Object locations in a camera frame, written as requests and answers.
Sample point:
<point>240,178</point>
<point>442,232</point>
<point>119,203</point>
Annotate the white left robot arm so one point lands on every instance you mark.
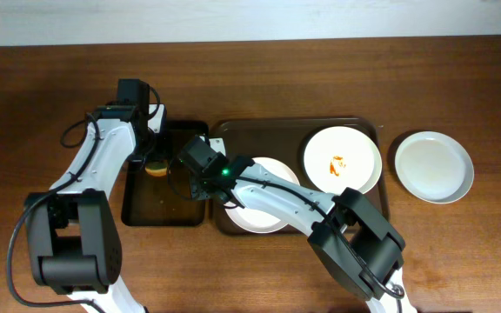
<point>73,242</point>

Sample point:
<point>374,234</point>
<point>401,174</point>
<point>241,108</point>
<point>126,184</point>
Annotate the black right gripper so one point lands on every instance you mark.
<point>195,184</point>

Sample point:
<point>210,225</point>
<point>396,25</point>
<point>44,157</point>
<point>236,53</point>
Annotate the pink-white plate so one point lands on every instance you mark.
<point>256,221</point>

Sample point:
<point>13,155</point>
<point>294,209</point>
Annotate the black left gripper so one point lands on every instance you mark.
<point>154,153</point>

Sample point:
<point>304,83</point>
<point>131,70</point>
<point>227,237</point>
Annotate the cream dirty plate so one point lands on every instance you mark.
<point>340,157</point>

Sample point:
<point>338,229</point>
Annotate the green yellow sponge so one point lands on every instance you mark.
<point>157,168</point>

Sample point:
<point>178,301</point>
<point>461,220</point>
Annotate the grey-white plate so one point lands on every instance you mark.
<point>434,167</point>

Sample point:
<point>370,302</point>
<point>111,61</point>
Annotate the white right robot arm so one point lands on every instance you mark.
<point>356,244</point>

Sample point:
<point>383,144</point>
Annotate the small black tray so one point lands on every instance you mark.
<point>162,200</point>

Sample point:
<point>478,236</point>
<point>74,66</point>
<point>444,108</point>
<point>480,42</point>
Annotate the large brown serving tray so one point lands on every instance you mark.
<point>285,139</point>

